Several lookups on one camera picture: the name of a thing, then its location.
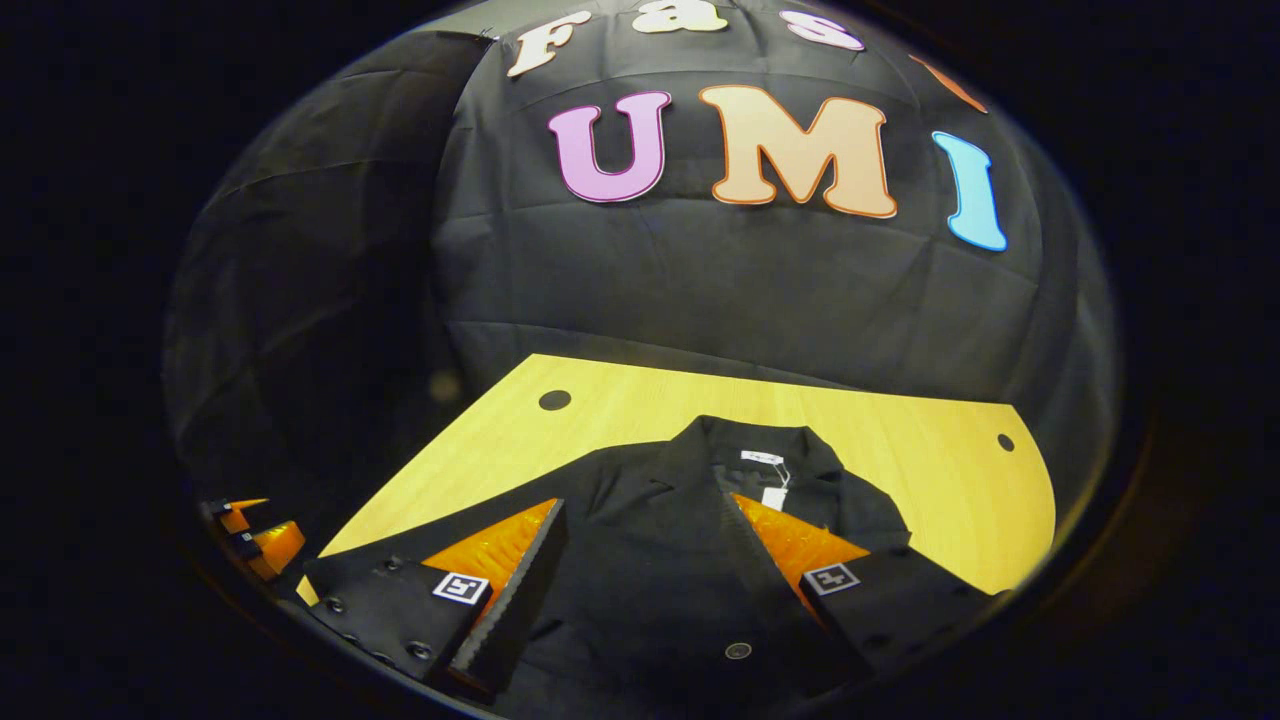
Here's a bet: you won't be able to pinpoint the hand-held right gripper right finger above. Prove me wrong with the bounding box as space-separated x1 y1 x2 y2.
715 488 1006 691

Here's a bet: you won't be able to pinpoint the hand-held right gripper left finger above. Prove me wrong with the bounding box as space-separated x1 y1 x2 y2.
303 497 569 701

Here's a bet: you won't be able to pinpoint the black collared jacket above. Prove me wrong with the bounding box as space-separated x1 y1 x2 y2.
320 414 916 716

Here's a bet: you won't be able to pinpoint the black backdrop cloth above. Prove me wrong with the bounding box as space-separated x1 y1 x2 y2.
165 0 1119 521

